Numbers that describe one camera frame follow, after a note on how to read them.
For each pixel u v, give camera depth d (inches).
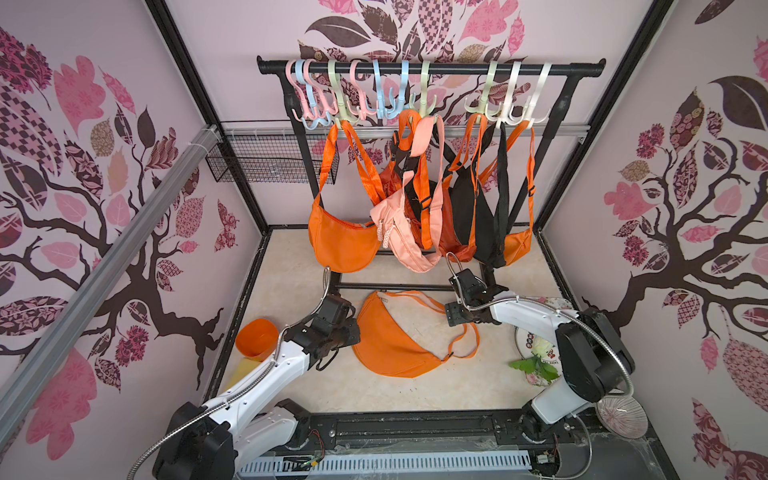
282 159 26.8
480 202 32.0
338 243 33.6
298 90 23.2
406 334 35.7
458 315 32.4
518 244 31.2
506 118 24.8
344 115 25.0
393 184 31.4
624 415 29.3
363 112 24.5
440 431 29.7
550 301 38.4
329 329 24.6
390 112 24.9
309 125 24.9
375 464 27.5
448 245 35.4
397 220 29.2
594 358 17.8
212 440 15.1
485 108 25.0
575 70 21.4
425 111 24.9
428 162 28.0
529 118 24.4
